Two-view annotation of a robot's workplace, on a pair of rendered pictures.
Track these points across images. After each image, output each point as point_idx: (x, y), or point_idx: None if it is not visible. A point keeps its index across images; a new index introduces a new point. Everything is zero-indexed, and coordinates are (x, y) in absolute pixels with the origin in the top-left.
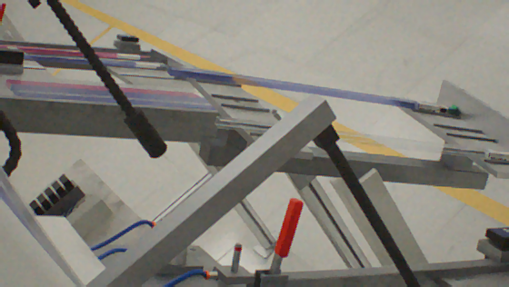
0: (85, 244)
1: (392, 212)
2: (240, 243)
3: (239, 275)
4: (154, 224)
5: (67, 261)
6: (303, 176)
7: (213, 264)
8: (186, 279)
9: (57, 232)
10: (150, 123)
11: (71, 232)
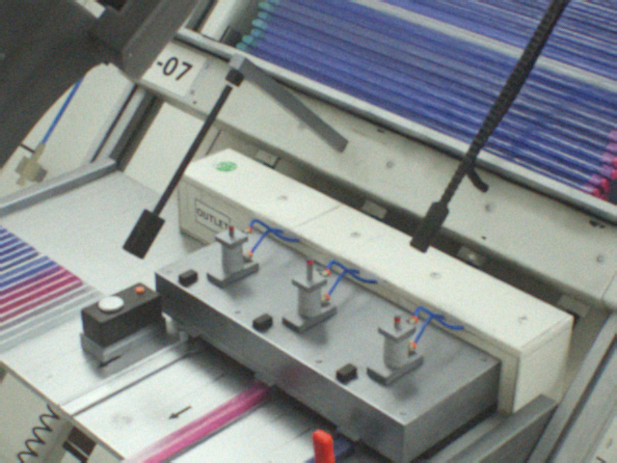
0: (460, 317)
1: None
2: (308, 258)
3: (302, 274)
4: (412, 316)
5: (448, 289)
6: None
7: (367, 394)
8: (372, 358)
9: (497, 322)
10: (424, 217)
11: (487, 327)
